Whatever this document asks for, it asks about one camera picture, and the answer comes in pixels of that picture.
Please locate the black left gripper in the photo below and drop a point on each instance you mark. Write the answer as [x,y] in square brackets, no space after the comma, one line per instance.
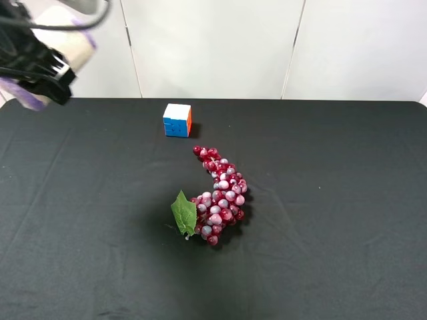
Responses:
[32,72]

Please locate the purple bag roll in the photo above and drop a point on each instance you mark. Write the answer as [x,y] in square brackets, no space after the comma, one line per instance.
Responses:
[77,45]

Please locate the colourful puzzle cube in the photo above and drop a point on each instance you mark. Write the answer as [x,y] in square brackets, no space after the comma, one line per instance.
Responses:
[177,120]

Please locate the red artificial grape bunch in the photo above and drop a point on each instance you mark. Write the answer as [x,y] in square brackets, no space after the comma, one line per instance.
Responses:
[210,212]

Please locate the black tablecloth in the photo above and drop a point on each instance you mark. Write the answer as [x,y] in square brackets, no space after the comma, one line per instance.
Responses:
[335,224]

